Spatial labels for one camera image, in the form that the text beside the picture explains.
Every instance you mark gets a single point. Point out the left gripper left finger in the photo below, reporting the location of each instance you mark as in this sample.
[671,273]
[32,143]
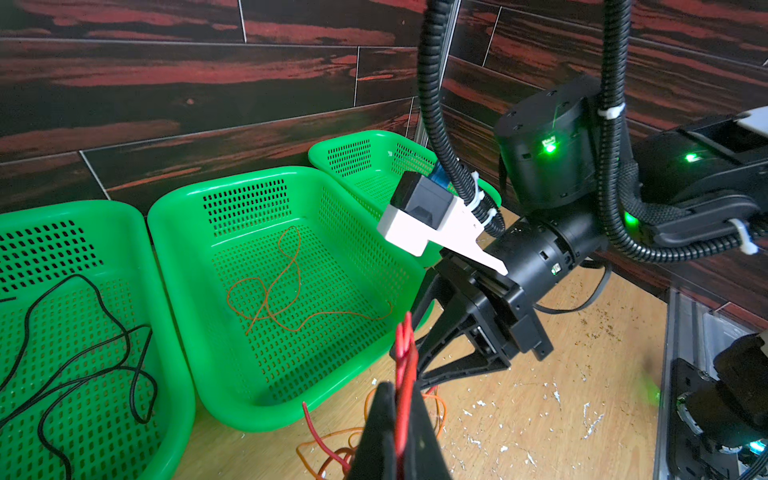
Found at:
[376,455]

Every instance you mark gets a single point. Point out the left green plastic basket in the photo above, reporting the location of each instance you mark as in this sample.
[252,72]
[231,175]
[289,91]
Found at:
[94,384]

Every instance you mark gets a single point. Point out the middle green plastic basket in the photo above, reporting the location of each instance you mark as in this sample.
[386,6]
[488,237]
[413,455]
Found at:
[282,290]

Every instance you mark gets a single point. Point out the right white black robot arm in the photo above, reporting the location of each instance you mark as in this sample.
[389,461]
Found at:
[569,156]

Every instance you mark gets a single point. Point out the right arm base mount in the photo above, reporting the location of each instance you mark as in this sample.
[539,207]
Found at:
[717,426]

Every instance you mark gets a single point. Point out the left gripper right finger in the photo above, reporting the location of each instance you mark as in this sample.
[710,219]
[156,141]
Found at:
[422,458]

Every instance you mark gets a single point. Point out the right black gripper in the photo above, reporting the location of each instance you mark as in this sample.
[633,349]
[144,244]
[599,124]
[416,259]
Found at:
[491,311]

